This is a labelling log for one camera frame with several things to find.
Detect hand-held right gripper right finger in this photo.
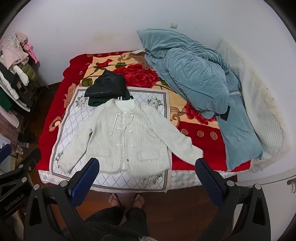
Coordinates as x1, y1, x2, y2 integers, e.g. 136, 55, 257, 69
195, 158, 271, 241

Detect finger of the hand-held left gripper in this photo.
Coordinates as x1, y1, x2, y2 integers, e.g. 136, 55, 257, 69
0, 147, 42, 189

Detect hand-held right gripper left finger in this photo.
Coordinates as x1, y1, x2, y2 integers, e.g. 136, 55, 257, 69
23, 158, 100, 241

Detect white knit cardigan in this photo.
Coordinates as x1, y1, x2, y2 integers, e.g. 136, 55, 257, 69
56, 98, 204, 178

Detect clothes rack with clothes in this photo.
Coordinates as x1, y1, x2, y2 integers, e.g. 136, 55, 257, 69
0, 32, 50, 149

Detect pale diamond-patterned bed sheet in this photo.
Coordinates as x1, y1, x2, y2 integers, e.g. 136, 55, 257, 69
38, 168, 234, 189

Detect person's left foot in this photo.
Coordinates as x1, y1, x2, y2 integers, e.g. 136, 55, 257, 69
108, 193, 122, 209

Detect person's foot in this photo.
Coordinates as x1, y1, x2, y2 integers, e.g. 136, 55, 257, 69
108, 193, 122, 209
133, 193, 145, 209

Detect white diamond-patterned cloth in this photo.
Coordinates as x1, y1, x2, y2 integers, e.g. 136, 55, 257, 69
50, 87, 173, 193

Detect person's dark pants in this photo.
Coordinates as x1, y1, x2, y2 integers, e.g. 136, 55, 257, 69
84, 206, 149, 241

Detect red floral blanket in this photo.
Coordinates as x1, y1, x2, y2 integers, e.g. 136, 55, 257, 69
37, 52, 252, 172

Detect person's right foot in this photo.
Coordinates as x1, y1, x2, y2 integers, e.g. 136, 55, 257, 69
133, 193, 145, 209

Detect white quilted bedspread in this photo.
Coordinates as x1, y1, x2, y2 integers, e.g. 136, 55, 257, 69
217, 40, 290, 173

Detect black jacket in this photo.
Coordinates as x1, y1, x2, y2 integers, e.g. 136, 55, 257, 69
84, 70, 130, 99

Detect pink hanger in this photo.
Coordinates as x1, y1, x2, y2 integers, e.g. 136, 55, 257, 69
25, 43, 39, 63

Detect blue quilt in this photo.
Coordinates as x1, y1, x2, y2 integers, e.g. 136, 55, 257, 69
137, 28, 264, 172

